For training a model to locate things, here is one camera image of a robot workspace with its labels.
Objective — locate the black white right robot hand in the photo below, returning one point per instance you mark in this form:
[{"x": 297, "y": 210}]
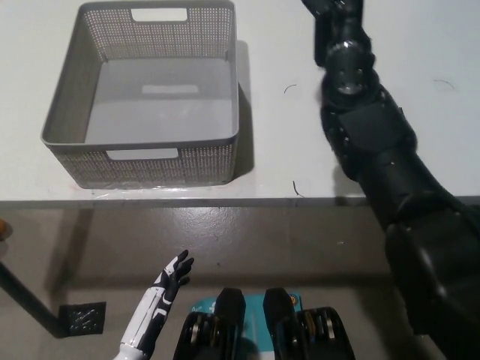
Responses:
[{"x": 337, "y": 11}]

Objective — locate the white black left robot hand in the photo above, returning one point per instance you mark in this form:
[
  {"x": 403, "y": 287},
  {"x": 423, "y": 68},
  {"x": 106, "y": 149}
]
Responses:
[{"x": 155, "y": 307}]

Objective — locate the black metal table leg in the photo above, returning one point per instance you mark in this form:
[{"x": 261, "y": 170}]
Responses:
[{"x": 28, "y": 296}]

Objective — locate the orange object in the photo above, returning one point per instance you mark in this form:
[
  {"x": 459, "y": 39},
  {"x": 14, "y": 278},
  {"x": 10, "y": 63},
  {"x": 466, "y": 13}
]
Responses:
[{"x": 2, "y": 228}]

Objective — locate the grey perforated plastic basket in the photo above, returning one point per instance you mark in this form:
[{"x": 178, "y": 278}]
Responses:
[{"x": 157, "y": 108}]

